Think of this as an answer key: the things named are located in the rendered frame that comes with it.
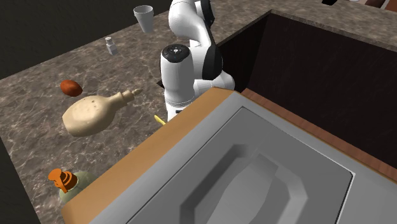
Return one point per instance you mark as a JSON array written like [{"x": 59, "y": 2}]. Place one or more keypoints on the yellow thin object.
[{"x": 160, "y": 120}]

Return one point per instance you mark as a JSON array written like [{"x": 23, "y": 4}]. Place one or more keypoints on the white paper cup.
[{"x": 144, "y": 17}]

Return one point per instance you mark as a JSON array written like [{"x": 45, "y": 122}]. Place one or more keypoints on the beige squeeze bottle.
[{"x": 90, "y": 114}]

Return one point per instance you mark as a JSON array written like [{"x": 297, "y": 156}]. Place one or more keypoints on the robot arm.
[{"x": 178, "y": 77}]

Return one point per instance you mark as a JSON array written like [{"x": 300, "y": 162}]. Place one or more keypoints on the green bottle with orange sprayer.
[{"x": 66, "y": 183}]

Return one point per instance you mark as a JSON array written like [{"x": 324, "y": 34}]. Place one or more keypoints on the small glass salt shaker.
[{"x": 111, "y": 46}]

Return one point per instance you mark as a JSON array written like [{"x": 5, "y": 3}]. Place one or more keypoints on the reddish brown round fruit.
[{"x": 71, "y": 88}]

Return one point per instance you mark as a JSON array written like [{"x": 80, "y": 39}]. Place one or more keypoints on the wooden cabinet with grey top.
[{"x": 217, "y": 161}]

